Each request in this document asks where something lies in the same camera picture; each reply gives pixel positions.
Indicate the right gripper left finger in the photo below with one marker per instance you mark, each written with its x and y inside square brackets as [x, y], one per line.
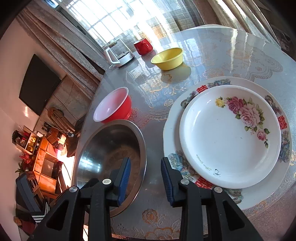
[65, 219]

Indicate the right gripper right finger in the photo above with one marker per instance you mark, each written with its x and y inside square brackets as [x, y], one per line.
[207, 214]

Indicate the large white decorated plate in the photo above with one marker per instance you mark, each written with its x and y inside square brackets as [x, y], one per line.
[271, 188]

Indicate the small white floral plate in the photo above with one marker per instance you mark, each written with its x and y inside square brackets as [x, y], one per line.
[230, 136]

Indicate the stainless steel bowl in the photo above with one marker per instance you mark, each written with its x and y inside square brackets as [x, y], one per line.
[104, 152]

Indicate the yellow bowl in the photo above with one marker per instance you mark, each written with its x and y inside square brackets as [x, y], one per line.
[168, 59]

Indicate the wooden cabinet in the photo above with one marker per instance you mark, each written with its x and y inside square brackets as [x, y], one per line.
[46, 166]

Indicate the red plastic bowl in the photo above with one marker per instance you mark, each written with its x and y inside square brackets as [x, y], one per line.
[117, 105]

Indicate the black television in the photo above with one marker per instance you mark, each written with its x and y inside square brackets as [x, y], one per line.
[39, 84]

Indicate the glass kettle white base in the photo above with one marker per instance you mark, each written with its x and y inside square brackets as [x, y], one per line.
[117, 53]

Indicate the red mug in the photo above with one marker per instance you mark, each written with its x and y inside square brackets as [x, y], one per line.
[143, 46]

